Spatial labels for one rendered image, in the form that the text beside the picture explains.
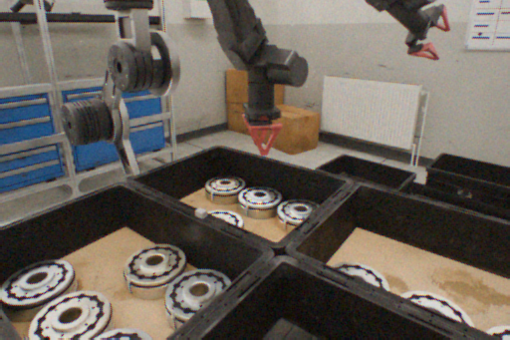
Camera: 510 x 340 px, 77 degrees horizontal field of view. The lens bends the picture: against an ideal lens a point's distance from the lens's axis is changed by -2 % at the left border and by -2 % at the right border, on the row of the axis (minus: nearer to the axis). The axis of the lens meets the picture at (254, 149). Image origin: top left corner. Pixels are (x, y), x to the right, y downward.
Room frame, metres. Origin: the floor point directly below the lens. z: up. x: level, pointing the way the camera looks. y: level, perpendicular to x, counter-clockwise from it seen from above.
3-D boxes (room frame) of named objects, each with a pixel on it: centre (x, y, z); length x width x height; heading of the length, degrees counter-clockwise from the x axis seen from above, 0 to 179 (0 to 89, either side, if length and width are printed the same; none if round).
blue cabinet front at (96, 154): (2.35, 0.99, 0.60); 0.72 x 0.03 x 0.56; 137
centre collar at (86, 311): (0.34, 0.25, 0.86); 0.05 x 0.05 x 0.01
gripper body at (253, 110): (0.70, -0.01, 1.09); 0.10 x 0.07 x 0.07; 11
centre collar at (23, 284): (0.41, 0.34, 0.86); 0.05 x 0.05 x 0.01
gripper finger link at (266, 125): (0.68, -0.02, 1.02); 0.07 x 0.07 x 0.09; 11
